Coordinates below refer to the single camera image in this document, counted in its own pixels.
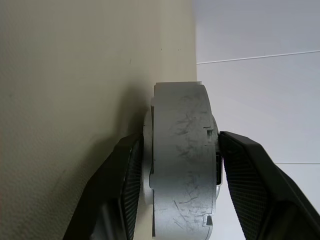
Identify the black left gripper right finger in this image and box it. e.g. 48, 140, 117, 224
218, 130, 320, 240

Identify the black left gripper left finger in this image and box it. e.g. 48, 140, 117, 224
62, 133, 146, 240

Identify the small black round object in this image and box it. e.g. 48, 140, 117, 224
142, 81, 224, 238

